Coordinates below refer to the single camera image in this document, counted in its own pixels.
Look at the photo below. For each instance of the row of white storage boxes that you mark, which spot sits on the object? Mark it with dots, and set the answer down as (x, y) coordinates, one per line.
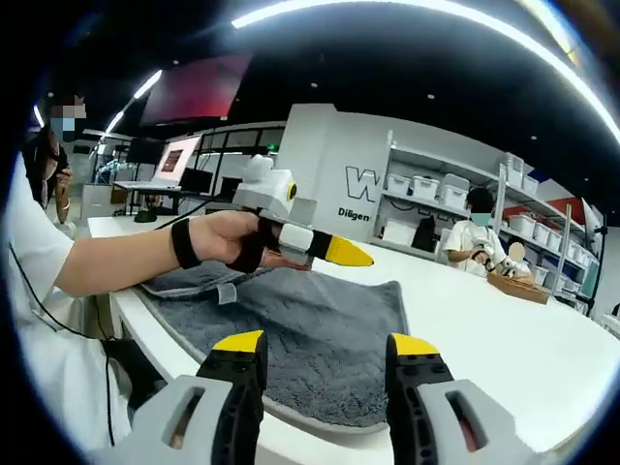
(426, 186)

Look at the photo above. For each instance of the small black object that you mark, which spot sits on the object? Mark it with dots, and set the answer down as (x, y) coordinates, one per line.
(144, 216)

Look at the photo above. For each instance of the large red hanging screen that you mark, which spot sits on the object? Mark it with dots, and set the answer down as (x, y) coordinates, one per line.
(194, 89)

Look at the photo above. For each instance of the short ceiling light strip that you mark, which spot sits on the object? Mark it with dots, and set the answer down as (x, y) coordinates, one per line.
(114, 122)
(146, 84)

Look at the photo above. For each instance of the open silver laptop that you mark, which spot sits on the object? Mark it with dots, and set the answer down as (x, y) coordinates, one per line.
(174, 160)

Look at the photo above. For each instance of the long ceiling light strip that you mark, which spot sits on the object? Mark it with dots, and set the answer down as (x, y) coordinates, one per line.
(261, 17)

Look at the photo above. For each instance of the person's white shirt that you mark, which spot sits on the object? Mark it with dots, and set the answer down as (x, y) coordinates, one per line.
(39, 252)

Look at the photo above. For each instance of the brown wooden tray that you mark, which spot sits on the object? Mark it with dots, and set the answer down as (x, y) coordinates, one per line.
(518, 288)

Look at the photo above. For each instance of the white side table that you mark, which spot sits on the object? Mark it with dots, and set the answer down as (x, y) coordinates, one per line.
(135, 185)

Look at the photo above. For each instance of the large white box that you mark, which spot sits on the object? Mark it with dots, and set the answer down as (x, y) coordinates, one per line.
(399, 232)

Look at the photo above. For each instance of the grey chair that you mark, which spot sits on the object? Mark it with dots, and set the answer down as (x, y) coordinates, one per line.
(306, 210)

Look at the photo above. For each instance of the black bag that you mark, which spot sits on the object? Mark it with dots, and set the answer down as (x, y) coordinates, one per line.
(424, 235)

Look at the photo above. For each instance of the person's left hand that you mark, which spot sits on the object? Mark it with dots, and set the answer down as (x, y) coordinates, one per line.
(218, 237)

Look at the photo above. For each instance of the grey metal shelf rack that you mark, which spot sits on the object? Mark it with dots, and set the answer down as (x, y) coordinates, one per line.
(445, 156)

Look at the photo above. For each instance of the monitor on black stand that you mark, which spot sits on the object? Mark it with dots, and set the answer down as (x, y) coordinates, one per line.
(588, 215)

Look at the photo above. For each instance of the grey towel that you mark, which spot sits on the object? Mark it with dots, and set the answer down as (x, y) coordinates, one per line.
(310, 329)

